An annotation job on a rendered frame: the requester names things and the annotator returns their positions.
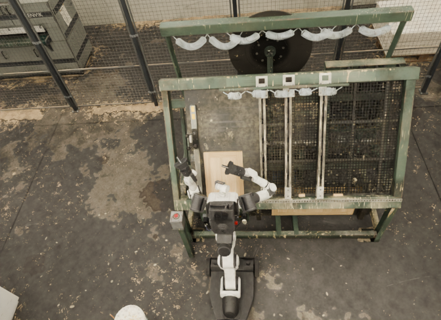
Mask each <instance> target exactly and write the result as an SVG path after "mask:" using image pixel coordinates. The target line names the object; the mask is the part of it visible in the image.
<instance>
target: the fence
mask: <svg viewBox="0 0 441 320"><path fill-rule="evenodd" d="M191 106H194V112H192V111H191ZM192 114H195V119H192ZM190 116H191V124H192V129H197V132H198V122H197V114H196V105H195V104H194V105H190ZM198 147H199V149H198V150H194V160H195V168H196V172H197V174H196V178H197V180H198V181H197V186H198V185H199V187H200V188H201V190H202V194H203V186H202V177H201V161H200V146H199V138H198Z"/></svg>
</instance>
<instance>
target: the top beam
mask: <svg viewBox="0 0 441 320"><path fill-rule="evenodd" d="M420 70H421V68H420V67H417V66H405V67H391V68H366V69H352V70H326V71H301V72H287V73H262V74H248V75H222V76H209V77H183V78H169V79H160V80H159V81H158V85H159V91H170V90H198V89H226V88H241V87H256V77H257V76H268V87H269V86H283V75H295V85H311V84H319V74H320V73H331V83H353V82H368V81H396V80H410V79H419V76H420ZM328 79H329V76H328V75H323V76H322V81H328Z"/></svg>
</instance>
